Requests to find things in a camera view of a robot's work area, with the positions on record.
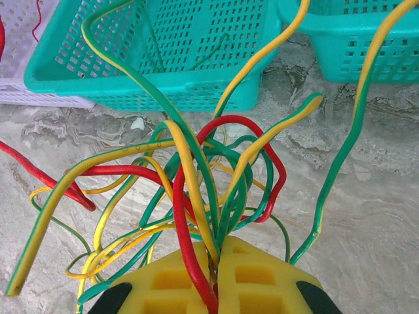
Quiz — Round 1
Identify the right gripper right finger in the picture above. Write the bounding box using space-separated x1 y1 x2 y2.
217 235 341 314

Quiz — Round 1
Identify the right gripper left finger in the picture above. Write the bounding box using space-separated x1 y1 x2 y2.
88 241 219 314

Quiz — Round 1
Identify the thin yellow wire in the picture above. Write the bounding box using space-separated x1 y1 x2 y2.
29 156 171 210

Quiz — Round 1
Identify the thin green wire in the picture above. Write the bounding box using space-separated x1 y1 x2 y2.
268 214 292 264
142 6 166 73
189 32 230 71
31 196 96 282

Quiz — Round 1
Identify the thin red wire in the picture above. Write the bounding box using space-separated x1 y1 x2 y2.
31 0 46 43

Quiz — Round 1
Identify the lilac perforated plastic basket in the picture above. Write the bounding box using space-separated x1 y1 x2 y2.
0 0 98 111

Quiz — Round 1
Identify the teal perforated plastic basket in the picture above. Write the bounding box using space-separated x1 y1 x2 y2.
276 0 419 84
23 0 284 113

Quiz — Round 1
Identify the thick green wire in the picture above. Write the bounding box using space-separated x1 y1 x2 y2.
202 135 274 226
75 281 115 314
139 153 184 230

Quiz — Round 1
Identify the thick green-yellow striped wire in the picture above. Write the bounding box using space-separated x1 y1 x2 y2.
288 0 419 266
214 92 325 249
211 0 312 145
80 0 223 262
5 137 210 298
140 119 221 266

